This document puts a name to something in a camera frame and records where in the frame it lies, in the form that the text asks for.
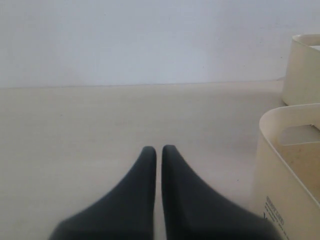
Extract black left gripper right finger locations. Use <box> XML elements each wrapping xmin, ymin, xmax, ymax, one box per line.
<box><xmin>161</xmin><ymin>145</ymin><xmax>275</xmax><ymax>240</ymax></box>

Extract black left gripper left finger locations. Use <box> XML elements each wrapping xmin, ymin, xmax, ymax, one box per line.
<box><xmin>49</xmin><ymin>146</ymin><xmax>157</xmax><ymax>240</ymax></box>

